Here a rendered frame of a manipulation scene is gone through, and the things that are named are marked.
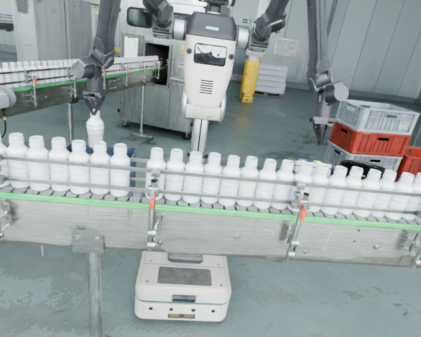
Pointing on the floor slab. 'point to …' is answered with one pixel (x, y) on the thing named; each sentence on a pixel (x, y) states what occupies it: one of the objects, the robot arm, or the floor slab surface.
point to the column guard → (249, 81)
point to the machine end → (132, 104)
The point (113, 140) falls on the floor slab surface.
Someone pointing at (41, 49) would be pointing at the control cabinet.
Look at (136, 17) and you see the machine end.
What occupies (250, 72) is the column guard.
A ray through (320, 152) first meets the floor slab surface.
